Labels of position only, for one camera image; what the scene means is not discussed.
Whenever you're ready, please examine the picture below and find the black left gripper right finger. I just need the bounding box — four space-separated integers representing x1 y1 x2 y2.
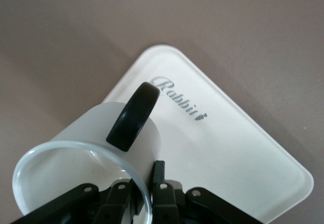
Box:
151 160 259 224

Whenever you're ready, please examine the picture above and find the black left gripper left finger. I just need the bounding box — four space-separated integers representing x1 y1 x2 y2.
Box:
10 180 139 224

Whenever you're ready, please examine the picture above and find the white smiley mug black handle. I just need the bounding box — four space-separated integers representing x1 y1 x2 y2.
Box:
11 81 163 224

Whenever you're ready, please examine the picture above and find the cream rabbit print tray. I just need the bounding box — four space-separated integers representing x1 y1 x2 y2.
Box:
102 44 315 224

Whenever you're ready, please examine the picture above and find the brown table cover mat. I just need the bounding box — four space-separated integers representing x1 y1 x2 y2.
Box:
0 0 324 224

